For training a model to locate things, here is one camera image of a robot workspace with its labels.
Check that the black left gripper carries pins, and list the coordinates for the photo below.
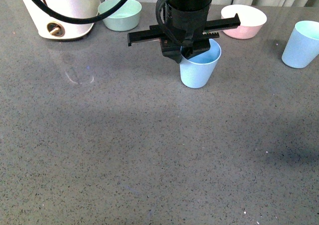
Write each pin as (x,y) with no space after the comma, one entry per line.
(184,37)

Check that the light blue cup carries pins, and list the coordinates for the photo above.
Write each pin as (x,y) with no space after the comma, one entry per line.
(195,72)
(303,45)

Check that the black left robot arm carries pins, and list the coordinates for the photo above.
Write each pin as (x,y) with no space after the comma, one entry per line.
(178,8)

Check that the green bowl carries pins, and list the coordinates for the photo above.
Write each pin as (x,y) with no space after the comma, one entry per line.
(125,18)

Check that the pink bowl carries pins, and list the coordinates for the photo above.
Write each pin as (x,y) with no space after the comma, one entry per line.
(251,18)

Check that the cream white appliance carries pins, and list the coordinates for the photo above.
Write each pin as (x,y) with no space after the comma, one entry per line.
(51,28)

